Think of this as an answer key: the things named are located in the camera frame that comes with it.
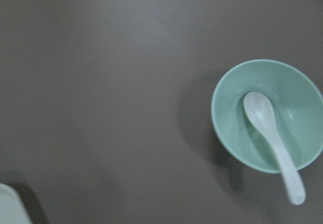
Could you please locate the white plastic spoon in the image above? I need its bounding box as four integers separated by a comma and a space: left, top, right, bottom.
243, 91, 306, 205

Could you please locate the mint green bowl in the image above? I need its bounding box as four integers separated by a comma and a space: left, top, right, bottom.
211, 59, 322, 174

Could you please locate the white cartoon tray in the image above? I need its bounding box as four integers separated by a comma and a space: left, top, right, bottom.
0, 184, 32, 224

